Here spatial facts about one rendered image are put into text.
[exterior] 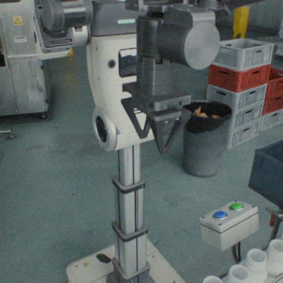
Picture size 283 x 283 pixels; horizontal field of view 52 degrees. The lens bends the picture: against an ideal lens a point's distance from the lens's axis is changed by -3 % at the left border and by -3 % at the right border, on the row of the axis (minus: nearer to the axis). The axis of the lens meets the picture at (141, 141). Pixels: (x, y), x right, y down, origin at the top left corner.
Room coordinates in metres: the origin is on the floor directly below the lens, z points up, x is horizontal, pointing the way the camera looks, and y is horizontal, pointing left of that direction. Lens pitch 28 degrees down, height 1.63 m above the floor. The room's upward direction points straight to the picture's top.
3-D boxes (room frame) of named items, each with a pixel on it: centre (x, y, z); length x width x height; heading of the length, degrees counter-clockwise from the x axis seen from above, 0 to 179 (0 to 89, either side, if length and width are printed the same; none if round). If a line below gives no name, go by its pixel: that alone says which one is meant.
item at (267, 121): (3.65, -1.62, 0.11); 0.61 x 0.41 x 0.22; 124
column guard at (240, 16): (10.51, -3.34, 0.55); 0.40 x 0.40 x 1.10; 32
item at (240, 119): (3.20, -1.08, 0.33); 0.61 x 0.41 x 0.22; 128
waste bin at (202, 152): (2.50, -0.59, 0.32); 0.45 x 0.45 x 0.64
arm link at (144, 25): (0.44, -0.02, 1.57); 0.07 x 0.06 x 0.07; 32
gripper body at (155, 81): (0.44, -0.02, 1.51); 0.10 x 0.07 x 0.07; 32
